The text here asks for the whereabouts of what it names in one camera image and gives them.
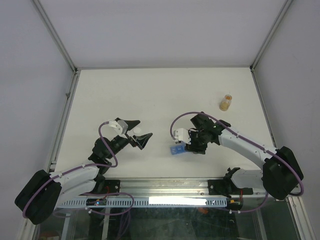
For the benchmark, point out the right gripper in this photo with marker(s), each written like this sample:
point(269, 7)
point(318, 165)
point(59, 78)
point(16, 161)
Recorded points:
point(193, 147)

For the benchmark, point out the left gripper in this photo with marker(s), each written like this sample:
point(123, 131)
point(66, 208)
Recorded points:
point(141, 140)

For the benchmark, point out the white bottle cap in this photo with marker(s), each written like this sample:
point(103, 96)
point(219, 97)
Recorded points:
point(137, 130)

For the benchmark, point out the blue weekly pill organizer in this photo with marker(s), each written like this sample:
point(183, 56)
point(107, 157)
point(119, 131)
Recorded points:
point(178, 149)

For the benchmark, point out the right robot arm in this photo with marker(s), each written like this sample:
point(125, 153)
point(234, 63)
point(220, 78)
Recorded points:
point(278, 170)

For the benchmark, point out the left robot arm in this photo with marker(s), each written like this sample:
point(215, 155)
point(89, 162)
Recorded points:
point(44, 192)

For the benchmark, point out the amber glass pill jar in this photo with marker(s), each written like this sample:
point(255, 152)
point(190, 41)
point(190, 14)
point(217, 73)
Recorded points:
point(225, 102)

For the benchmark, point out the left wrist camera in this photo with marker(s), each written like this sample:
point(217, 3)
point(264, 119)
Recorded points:
point(119, 126)

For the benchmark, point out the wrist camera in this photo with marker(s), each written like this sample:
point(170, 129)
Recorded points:
point(119, 126)
point(181, 135)

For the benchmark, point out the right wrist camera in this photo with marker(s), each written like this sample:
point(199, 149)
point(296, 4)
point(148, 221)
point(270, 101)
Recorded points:
point(181, 135)

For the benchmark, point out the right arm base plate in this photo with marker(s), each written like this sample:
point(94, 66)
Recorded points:
point(226, 188)

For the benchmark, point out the aluminium mounting rail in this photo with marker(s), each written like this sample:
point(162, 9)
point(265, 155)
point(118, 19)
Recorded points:
point(143, 187)

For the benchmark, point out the slotted grey cable duct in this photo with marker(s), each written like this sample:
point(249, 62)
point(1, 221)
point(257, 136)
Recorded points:
point(145, 202)

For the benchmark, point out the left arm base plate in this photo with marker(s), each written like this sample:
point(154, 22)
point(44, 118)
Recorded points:
point(104, 187)

